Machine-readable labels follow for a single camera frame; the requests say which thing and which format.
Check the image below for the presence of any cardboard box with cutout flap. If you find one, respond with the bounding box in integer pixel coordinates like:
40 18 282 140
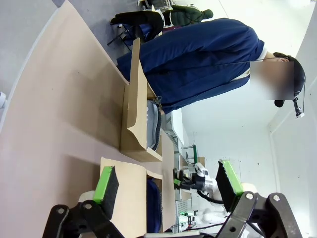
120 37 164 163

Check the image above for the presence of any small background cardboard box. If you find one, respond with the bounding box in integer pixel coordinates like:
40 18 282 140
180 156 206 172

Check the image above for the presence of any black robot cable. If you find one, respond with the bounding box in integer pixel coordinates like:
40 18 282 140
197 190 225 204

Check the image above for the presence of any grey CAMPUS pencil case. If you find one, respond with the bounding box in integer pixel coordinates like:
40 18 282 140
146 96 163 151

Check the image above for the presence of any black office chair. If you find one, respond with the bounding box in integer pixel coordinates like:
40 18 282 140
110 11 164 42

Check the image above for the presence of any black folding chair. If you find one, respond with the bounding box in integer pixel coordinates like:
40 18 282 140
106 22 141 47

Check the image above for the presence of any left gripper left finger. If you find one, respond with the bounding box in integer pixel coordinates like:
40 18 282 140
42 165 124 238

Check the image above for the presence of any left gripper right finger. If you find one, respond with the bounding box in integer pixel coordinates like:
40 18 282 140
214 160 303 238

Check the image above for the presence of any navy blue pouch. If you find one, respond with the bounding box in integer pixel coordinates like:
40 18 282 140
146 178 163 234

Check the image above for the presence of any person in navy jacket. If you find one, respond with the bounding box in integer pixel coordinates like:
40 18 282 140
115 17 295 115

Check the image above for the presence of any green metal stand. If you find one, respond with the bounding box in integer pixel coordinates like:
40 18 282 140
182 145 199 165

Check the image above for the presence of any green puffer jacket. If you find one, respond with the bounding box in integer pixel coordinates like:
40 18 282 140
170 4 214 27

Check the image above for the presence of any aluminium frame rack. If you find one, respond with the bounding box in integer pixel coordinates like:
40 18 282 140
162 110 185 151

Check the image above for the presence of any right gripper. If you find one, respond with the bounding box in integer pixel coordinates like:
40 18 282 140
172 168 199 191

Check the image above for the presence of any plain cardboard box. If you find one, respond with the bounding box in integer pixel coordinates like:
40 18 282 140
100 135 177 234

